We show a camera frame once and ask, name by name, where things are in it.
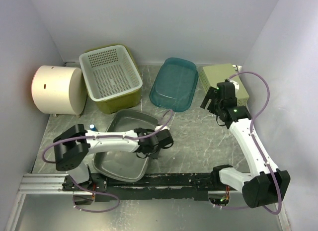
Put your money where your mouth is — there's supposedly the olive green tub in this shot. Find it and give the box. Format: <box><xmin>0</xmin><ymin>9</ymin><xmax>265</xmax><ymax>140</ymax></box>
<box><xmin>85</xmin><ymin>44</ymin><xmax>142</xmax><ymax>114</ymax></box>

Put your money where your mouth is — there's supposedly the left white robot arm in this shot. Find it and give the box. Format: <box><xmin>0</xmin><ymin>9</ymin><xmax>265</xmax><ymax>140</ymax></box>
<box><xmin>54</xmin><ymin>124</ymin><xmax>174</xmax><ymax>191</ymax></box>

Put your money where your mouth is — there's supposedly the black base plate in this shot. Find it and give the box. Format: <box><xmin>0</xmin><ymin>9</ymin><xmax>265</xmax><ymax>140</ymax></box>
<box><xmin>62</xmin><ymin>172</ymin><xmax>240</xmax><ymax>202</ymax></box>

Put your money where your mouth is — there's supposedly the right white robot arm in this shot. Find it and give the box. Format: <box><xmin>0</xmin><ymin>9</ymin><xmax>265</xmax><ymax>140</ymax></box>
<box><xmin>201</xmin><ymin>80</ymin><xmax>291</xmax><ymax>208</ymax></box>

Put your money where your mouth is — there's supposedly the pale green perforated box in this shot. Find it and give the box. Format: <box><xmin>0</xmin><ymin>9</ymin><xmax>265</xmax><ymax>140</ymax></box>
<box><xmin>198</xmin><ymin>64</ymin><xmax>249</xmax><ymax>106</ymax></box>

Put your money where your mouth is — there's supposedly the cream cylindrical container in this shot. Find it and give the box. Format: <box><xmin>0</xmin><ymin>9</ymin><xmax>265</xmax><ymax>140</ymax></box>
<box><xmin>31</xmin><ymin>66</ymin><xmax>87</xmax><ymax>117</ymax></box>

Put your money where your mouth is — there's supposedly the small blue capped bottle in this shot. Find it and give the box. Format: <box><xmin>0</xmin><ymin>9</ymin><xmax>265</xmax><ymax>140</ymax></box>
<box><xmin>89</xmin><ymin>124</ymin><xmax>98</xmax><ymax>132</ymax></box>

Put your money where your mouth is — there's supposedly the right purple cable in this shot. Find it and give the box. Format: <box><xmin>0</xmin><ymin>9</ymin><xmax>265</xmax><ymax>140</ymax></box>
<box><xmin>212</xmin><ymin>71</ymin><xmax>283</xmax><ymax>215</ymax></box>

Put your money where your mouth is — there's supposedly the large metal tray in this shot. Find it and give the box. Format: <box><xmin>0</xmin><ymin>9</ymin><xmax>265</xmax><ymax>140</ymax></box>
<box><xmin>92</xmin><ymin>109</ymin><xmax>159</xmax><ymax>183</ymax></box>

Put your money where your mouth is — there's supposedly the blue translucent plastic container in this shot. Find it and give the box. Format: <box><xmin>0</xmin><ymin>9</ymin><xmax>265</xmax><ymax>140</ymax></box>
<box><xmin>150</xmin><ymin>57</ymin><xmax>198</xmax><ymax>112</ymax></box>

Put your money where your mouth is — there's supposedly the white perforated basket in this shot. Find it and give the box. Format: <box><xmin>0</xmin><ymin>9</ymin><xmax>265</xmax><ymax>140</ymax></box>
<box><xmin>79</xmin><ymin>45</ymin><xmax>143</xmax><ymax>102</ymax></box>

